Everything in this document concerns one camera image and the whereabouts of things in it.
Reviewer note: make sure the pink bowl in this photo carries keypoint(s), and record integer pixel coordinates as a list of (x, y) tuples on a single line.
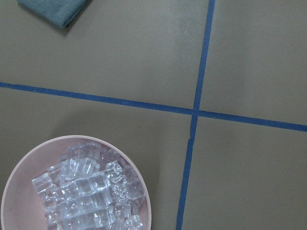
[(21, 207)]

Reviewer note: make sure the clear ice cubes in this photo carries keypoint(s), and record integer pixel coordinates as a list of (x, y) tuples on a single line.
[(91, 188)]

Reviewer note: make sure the grey folded cloth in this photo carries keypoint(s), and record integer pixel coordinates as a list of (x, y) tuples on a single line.
[(59, 12)]

